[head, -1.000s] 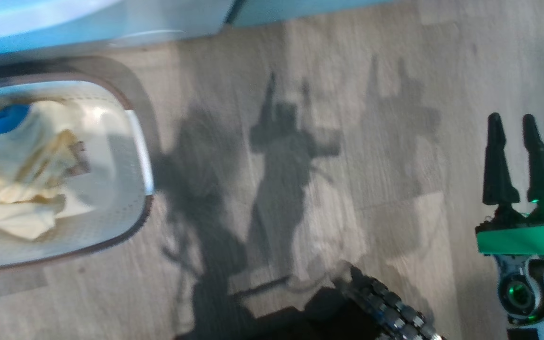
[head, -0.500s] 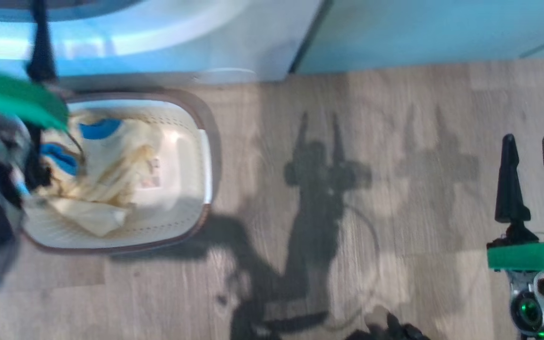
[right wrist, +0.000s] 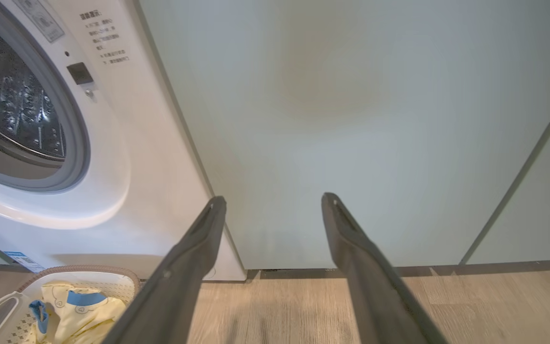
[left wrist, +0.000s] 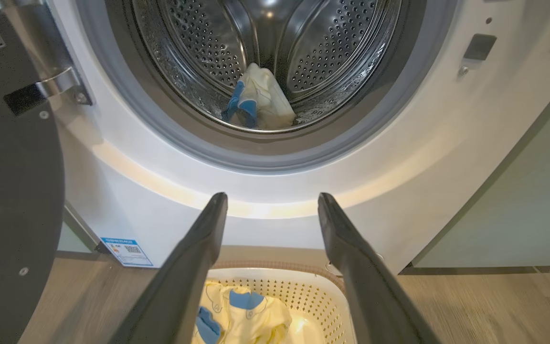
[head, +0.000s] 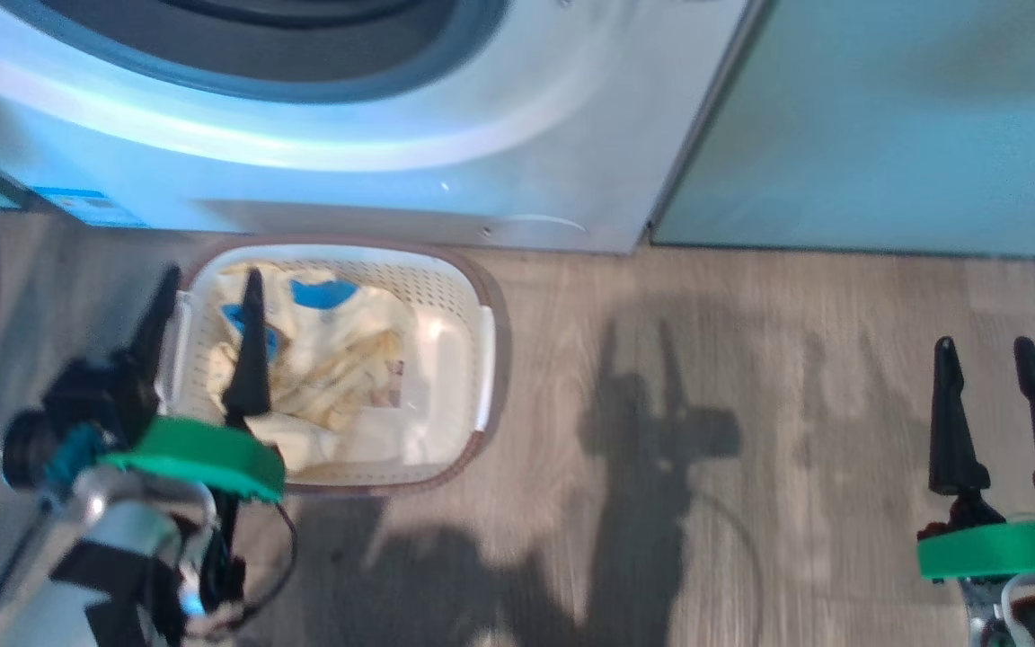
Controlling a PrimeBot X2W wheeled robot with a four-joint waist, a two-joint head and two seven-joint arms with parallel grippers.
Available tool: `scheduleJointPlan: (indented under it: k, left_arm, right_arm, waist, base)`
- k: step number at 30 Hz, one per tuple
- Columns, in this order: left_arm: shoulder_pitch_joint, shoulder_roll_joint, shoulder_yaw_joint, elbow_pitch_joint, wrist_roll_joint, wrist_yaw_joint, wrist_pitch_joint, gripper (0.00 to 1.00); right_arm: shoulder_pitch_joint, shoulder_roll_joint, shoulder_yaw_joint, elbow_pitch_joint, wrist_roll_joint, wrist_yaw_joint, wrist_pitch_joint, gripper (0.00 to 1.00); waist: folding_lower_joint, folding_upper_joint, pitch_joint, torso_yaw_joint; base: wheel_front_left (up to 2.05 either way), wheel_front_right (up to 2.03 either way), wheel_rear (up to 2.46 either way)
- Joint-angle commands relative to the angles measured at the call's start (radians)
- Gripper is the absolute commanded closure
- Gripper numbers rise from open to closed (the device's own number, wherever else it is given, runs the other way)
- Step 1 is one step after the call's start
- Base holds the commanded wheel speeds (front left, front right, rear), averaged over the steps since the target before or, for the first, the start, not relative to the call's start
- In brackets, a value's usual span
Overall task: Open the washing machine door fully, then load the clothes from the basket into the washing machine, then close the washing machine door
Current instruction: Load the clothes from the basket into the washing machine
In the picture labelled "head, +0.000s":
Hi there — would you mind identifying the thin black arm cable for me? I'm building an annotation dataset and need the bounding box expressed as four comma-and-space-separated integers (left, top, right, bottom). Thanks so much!
203, 499, 298, 634

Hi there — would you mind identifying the pale green cabinet panel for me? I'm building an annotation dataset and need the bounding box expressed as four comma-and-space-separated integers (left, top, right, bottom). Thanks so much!
652, 0, 1035, 261

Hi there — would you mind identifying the teal cable connector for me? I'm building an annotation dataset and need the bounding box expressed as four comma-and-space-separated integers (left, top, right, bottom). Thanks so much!
43, 422, 110, 486

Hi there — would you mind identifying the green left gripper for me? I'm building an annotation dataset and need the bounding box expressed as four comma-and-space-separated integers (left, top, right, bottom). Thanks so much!
102, 265, 287, 502

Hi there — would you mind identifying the grey rubber door gasket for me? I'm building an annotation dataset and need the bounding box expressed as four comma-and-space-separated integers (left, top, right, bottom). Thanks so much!
0, 0, 514, 104

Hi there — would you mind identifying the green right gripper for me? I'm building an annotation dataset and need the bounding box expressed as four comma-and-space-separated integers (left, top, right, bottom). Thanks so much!
917, 337, 1035, 581

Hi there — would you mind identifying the white laundry basket brown rim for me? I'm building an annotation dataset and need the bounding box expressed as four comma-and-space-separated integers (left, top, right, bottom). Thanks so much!
163, 235, 509, 495

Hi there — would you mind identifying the blue energy label sticker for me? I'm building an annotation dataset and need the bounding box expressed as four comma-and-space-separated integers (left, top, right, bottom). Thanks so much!
32, 186, 146, 227

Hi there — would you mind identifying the round white filter cover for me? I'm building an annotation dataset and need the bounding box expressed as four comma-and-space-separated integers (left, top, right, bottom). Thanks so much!
482, 214, 588, 239

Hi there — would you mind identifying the cream garment with blue patches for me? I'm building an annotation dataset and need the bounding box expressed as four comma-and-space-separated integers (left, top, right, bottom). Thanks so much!
208, 261, 433, 473

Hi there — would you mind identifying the white front-load washing machine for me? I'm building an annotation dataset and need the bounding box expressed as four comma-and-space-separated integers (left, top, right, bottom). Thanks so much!
0, 0, 765, 255

